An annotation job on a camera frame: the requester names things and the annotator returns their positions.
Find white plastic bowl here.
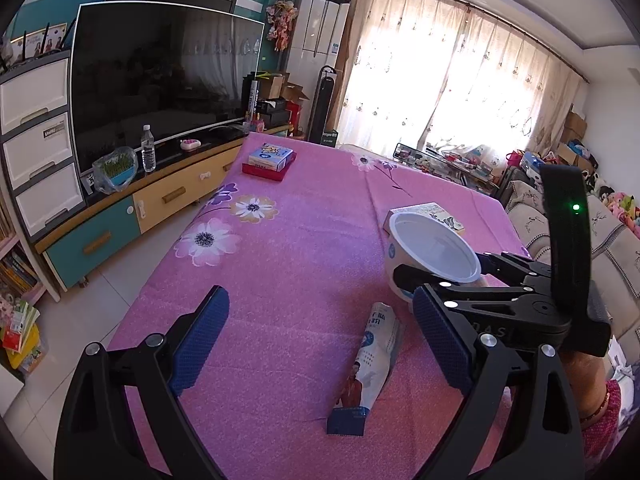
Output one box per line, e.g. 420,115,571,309
384,211,482,313

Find pink floral tablecloth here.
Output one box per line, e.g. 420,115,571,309
107,132,531,480

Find sheer embroidered curtain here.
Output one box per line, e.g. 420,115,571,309
335,0,586,171

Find teal yellow tv cabinet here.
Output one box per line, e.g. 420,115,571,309
35,122,291,303

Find beige covered sofa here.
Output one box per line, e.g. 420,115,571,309
497,165,640,361

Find tall black white box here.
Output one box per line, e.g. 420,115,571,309
243,76,259,128

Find small blue box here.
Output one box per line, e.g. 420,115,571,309
247,142,294,171

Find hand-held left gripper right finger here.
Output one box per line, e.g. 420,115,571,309
412,284,586,480

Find white blue tube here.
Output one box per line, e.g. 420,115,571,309
326,301,405,436

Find flat red box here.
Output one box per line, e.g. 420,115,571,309
242,150,297,182

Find stack of cardboard boxes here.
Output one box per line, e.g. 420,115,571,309
557,105,588,166

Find large black television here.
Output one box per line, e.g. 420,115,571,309
70,2,266,176

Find beaded bracelet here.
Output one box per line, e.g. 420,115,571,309
580,391,612,422

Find white plastic drawer unit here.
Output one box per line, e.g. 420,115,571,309
0,50,86,243

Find white standing air conditioner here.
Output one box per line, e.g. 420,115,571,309
285,0,353,138

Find row of books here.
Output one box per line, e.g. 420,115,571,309
0,240,43,311

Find open cardboard box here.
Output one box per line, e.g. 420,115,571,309
260,72,311,106

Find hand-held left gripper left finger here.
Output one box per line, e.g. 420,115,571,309
54,285,231,480

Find clear water bottle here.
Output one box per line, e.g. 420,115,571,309
141,124,157,173

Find pink artificial flowers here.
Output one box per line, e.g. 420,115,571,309
266,0,299,53

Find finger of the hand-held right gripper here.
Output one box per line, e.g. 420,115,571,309
472,251,551,288
392,264,572,350

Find green filled plastic bag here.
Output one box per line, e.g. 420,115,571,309
92,146,138,195

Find black tower fan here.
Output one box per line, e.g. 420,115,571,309
307,65,338,143

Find pile of colourful packets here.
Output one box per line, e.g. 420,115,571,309
0,300,43,376

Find beige cardboard box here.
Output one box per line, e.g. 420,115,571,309
387,203,467,238

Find cluttered glass coffee table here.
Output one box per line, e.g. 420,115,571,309
394,141,501,196

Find framed photo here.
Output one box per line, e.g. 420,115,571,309
10,22,68,61

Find person's right forearm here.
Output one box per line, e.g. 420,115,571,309
557,350,623,476

